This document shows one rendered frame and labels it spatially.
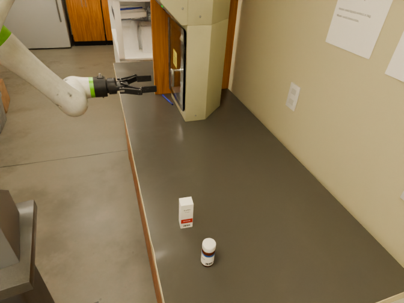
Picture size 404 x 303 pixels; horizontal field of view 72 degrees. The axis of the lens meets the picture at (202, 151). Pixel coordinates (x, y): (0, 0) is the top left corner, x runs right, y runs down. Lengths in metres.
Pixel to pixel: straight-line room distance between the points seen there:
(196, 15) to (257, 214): 0.85
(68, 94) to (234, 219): 0.78
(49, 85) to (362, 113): 1.11
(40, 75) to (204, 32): 0.68
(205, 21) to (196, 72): 0.23
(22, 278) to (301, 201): 0.90
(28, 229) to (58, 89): 0.51
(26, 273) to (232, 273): 0.56
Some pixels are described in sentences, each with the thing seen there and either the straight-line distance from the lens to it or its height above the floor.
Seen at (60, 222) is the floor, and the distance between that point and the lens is 2.35.
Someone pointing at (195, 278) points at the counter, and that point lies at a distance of 0.83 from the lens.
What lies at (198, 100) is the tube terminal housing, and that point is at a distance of 1.43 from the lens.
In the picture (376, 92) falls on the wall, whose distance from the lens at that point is 1.03.
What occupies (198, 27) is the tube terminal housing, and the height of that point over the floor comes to 1.40.
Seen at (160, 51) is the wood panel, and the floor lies 1.20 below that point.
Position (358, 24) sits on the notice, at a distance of 1.09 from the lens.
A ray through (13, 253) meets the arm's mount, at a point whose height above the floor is 0.98.
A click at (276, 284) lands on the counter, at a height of 0.94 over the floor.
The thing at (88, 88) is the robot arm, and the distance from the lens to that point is 1.34.
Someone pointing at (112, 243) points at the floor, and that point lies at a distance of 2.11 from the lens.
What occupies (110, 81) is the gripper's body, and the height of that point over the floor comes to 1.17.
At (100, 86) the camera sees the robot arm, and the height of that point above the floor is 1.16.
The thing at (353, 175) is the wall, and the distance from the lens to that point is 1.13.
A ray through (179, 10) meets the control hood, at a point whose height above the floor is 1.47.
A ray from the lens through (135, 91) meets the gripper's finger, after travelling 1.30.
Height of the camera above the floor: 1.66
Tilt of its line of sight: 36 degrees down
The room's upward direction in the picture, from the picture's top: 4 degrees clockwise
